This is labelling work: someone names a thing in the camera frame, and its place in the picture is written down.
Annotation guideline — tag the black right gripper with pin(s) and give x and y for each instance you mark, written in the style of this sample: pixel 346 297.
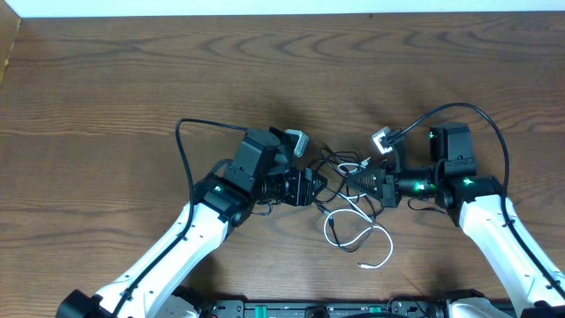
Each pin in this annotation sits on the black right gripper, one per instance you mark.
pixel 389 186

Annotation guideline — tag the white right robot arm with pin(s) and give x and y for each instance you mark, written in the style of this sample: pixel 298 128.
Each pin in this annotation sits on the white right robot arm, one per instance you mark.
pixel 477 206

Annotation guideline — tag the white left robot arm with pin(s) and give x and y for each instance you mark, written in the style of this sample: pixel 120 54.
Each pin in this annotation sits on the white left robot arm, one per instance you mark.
pixel 261 173

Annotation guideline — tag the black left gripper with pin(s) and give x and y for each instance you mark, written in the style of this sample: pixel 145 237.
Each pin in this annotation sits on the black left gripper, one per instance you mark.
pixel 306 186

